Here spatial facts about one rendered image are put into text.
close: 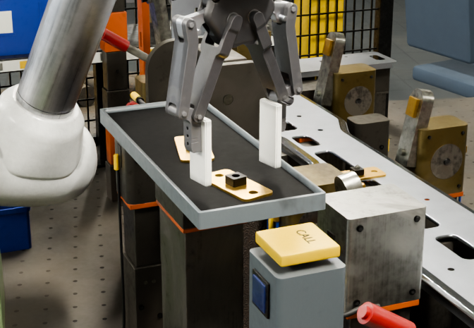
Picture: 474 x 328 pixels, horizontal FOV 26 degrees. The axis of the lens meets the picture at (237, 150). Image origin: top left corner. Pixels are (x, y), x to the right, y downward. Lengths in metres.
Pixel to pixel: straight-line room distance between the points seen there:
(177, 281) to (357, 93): 0.85
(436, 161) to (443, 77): 2.55
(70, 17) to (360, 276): 0.70
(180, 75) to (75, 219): 1.22
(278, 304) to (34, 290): 1.01
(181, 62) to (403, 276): 0.38
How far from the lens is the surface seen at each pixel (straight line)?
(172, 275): 1.23
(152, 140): 1.21
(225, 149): 1.18
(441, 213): 1.44
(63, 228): 2.14
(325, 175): 1.33
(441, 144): 1.66
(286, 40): 1.05
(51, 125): 1.73
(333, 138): 1.72
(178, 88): 0.99
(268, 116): 1.07
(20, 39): 2.18
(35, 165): 1.75
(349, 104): 1.97
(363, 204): 1.16
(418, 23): 4.34
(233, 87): 1.44
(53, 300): 1.86
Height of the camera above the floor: 1.55
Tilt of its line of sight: 19 degrees down
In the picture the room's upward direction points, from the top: straight up
